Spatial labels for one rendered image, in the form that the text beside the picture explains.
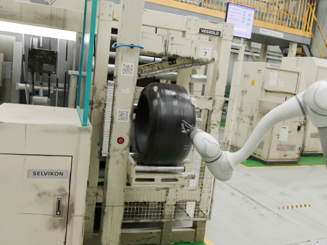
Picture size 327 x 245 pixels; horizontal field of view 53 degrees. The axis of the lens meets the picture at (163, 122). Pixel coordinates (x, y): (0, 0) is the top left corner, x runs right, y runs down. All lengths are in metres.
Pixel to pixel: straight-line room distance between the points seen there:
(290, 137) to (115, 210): 5.20
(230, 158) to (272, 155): 5.07
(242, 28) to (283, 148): 2.47
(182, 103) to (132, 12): 0.63
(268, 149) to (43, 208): 5.61
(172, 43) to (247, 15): 4.04
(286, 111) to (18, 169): 1.14
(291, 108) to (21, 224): 1.22
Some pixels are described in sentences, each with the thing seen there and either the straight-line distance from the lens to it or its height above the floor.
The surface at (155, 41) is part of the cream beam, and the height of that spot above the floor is 1.73.
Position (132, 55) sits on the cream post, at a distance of 2.05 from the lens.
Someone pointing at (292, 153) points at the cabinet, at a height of 0.24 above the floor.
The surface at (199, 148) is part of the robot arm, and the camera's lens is 1.59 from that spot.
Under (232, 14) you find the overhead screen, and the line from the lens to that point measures 6.14.
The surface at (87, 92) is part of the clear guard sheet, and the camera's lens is 1.29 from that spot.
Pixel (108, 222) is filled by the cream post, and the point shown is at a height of 0.50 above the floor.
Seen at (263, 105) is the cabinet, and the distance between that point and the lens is 6.76.
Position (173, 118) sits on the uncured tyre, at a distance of 1.95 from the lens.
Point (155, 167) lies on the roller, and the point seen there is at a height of 0.91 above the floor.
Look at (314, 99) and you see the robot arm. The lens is 1.34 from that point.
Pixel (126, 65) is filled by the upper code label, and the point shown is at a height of 1.53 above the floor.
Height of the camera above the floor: 1.50
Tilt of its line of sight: 8 degrees down
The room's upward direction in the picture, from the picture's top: 7 degrees clockwise
